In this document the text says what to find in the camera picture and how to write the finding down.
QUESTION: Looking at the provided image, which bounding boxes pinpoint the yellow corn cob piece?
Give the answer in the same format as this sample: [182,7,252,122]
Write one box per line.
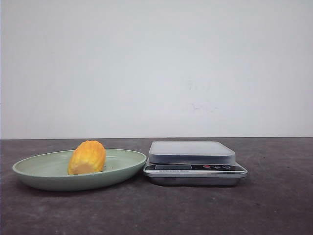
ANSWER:
[67,141,106,175]

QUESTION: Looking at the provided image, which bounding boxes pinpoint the green round plate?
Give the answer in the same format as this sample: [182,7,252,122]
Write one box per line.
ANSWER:
[12,149,147,191]

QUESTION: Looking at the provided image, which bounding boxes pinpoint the silver digital kitchen scale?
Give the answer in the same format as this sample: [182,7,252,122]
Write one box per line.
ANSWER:
[143,141,248,186]

